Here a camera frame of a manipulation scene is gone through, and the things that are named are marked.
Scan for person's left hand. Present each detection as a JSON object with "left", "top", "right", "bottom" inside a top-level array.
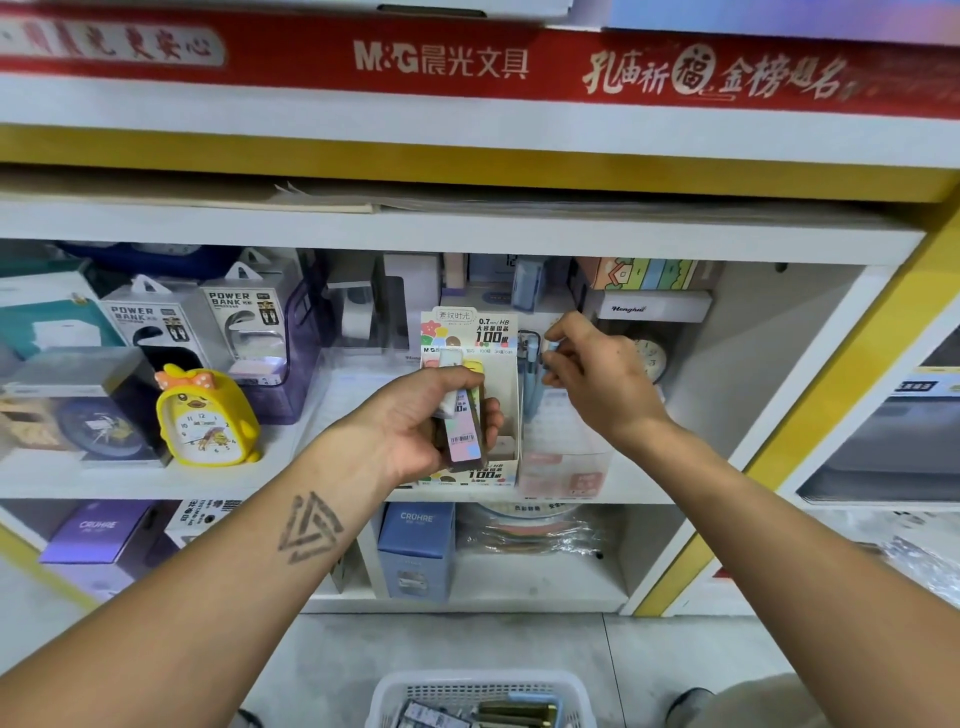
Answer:
[{"left": 337, "top": 364, "right": 504, "bottom": 489}]

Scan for person's right hand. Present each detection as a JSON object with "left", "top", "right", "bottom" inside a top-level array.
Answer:
[{"left": 540, "top": 310, "right": 669, "bottom": 452}]

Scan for pink purple refill packets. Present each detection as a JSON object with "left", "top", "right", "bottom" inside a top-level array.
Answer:
[{"left": 435, "top": 375, "right": 485, "bottom": 467}]

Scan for white shelf with yellow trim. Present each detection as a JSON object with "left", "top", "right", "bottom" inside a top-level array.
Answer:
[{"left": 0, "top": 0, "right": 960, "bottom": 620}]

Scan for white plastic basket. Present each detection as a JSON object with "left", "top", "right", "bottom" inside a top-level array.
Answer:
[{"left": 364, "top": 669, "right": 599, "bottom": 728}]

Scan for pile of lead refill packets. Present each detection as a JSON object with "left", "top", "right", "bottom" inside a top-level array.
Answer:
[{"left": 393, "top": 696, "right": 564, "bottom": 728}]

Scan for person's left forearm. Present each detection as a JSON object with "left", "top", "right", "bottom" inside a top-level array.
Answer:
[{"left": 0, "top": 435, "right": 399, "bottom": 728}]

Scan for person's right forearm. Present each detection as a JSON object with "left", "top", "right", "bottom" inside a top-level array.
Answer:
[{"left": 615, "top": 417, "right": 960, "bottom": 728}]

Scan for white round clock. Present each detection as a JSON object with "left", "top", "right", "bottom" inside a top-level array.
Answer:
[{"left": 630, "top": 333, "right": 672, "bottom": 386}]

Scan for white long box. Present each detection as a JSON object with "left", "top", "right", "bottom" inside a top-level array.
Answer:
[{"left": 577, "top": 288, "right": 714, "bottom": 324}]

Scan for pastel sticky notes pack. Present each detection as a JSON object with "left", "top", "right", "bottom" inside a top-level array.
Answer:
[{"left": 574, "top": 256, "right": 722, "bottom": 293}]

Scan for white refill display box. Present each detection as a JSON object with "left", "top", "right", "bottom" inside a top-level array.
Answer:
[{"left": 417, "top": 307, "right": 524, "bottom": 489}]

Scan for purple translucent container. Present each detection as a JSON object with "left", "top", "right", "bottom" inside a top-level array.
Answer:
[{"left": 232, "top": 277, "right": 324, "bottom": 425}]

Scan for blue small carton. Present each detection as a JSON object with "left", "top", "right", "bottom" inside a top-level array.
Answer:
[{"left": 376, "top": 501, "right": 456, "bottom": 605}]

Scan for tape dispenser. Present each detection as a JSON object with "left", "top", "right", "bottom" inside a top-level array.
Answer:
[{"left": 322, "top": 252, "right": 384, "bottom": 347}]

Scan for stack of wrapped discs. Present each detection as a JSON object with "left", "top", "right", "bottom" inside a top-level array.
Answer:
[{"left": 457, "top": 502, "right": 609, "bottom": 560}]

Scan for flat cardboard sheets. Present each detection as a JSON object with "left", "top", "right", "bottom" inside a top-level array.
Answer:
[{"left": 270, "top": 180, "right": 842, "bottom": 215}]

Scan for yellow alarm clock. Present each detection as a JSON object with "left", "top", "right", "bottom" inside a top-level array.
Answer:
[{"left": 156, "top": 364, "right": 263, "bottom": 468}]

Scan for white hanging accessory box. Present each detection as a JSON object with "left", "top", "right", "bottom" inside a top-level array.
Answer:
[
  {"left": 97, "top": 274, "right": 212, "bottom": 374},
  {"left": 199, "top": 255, "right": 302, "bottom": 369}
]

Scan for grey box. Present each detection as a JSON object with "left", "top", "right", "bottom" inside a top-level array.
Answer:
[{"left": 802, "top": 397, "right": 960, "bottom": 504}]

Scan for clear boxed dark clock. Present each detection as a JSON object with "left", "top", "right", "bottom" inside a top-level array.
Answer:
[{"left": 0, "top": 348, "right": 164, "bottom": 464}]

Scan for purple box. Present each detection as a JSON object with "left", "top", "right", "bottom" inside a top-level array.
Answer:
[{"left": 40, "top": 499, "right": 159, "bottom": 599}]

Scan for plastic wrapped items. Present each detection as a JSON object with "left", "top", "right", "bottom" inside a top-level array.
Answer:
[{"left": 840, "top": 510, "right": 960, "bottom": 602}]

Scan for teal white box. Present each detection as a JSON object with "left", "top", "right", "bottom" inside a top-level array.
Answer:
[{"left": 0, "top": 270, "right": 104, "bottom": 362}]

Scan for small tan alarm clock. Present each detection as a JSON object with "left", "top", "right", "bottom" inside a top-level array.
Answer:
[{"left": 0, "top": 397, "right": 69, "bottom": 452}]

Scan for red banner strip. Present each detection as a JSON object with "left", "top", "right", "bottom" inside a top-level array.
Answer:
[{"left": 0, "top": 7, "right": 960, "bottom": 122}]

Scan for blue printed box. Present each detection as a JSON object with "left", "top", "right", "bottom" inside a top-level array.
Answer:
[{"left": 570, "top": 0, "right": 960, "bottom": 47}]

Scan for white printed box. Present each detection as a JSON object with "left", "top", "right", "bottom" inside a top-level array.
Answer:
[{"left": 225, "top": 0, "right": 579, "bottom": 23}]

